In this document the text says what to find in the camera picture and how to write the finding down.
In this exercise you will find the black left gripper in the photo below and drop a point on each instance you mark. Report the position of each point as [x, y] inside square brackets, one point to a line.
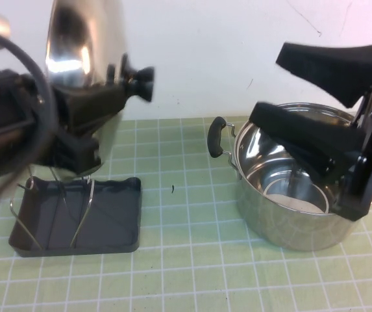
[7, 107]

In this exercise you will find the stainless steel pot lid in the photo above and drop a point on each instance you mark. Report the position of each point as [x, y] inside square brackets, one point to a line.
[85, 48]

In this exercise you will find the stainless steel cooking pot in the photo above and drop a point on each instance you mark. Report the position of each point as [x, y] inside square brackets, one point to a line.
[270, 221]

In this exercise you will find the small black scrap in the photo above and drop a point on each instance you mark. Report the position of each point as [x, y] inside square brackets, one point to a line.
[172, 188]

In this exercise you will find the green checked table mat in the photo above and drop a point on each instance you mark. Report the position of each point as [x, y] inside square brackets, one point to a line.
[185, 269]

